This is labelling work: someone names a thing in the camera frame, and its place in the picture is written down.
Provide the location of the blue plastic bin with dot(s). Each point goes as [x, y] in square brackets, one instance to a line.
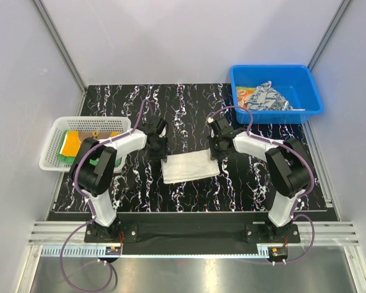
[294, 82]

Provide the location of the small circuit board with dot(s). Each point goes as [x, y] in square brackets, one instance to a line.
[113, 250]
[279, 252]

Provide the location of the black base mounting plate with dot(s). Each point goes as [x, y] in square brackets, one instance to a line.
[187, 234]

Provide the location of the brown yellow towel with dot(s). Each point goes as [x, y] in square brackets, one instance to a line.
[71, 143]

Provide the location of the aluminium rail front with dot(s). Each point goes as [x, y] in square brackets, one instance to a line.
[51, 233]

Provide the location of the black marble pattern mat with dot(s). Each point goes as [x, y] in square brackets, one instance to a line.
[244, 183]

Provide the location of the white perforated plastic basket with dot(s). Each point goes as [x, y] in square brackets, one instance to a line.
[49, 158]

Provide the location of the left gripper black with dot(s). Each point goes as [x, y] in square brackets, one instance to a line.
[161, 154]

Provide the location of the grey blue patterned towel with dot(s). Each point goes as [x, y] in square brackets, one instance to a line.
[265, 97]

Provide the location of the orange patterned cloth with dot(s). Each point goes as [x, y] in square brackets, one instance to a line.
[244, 95]

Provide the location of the light grey towel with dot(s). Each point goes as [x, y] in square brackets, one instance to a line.
[185, 167]

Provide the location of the left aluminium frame post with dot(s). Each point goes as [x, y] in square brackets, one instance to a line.
[58, 42]

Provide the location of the right aluminium frame post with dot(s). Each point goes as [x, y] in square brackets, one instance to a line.
[329, 32]

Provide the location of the aluminium frame post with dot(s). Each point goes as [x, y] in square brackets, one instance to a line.
[329, 32]
[58, 42]

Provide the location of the green microfiber towel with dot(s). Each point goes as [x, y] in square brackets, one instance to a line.
[64, 158]

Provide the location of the left small circuit board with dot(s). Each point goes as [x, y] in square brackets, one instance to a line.
[113, 250]

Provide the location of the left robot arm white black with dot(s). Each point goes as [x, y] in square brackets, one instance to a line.
[93, 168]

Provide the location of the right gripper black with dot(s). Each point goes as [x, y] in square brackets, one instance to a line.
[214, 154]

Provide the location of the right small circuit board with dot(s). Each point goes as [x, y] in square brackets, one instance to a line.
[279, 252]

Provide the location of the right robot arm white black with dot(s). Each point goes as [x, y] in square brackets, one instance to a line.
[287, 163]

